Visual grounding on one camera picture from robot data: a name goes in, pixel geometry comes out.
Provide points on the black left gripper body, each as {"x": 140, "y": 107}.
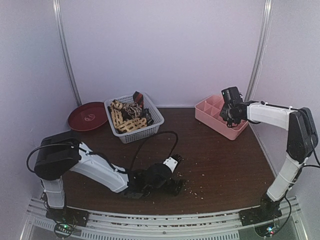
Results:
{"x": 148, "y": 193}

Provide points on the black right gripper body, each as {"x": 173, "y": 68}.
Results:
{"x": 225, "y": 114}

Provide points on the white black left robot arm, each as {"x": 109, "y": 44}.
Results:
{"x": 66, "y": 152}

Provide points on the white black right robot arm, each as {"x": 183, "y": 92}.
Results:
{"x": 302, "y": 135}

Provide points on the pink divided organizer box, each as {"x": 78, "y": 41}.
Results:
{"x": 208, "y": 111}

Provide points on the grey plastic mesh basket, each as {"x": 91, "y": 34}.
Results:
{"x": 154, "y": 120}

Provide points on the yellow insect patterned tie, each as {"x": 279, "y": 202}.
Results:
{"x": 125, "y": 125}

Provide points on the brown cream patterned tie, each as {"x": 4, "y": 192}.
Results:
{"x": 131, "y": 110}

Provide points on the red black striped tie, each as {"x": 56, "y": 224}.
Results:
{"x": 138, "y": 98}

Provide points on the dark red round plate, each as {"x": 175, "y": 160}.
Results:
{"x": 87, "y": 117}

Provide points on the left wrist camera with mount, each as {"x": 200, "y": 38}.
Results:
{"x": 172, "y": 162}

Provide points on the front aluminium rail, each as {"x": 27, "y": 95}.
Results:
{"x": 223, "y": 225}

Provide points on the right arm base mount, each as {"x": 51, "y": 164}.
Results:
{"x": 262, "y": 217}

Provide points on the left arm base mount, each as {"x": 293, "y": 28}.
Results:
{"x": 66, "y": 220}

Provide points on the right aluminium frame post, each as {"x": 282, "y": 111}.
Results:
{"x": 261, "y": 47}

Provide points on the aluminium frame post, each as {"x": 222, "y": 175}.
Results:
{"x": 64, "y": 47}
{"x": 261, "y": 47}

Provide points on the left aluminium frame post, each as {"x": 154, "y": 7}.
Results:
{"x": 64, "y": 47}

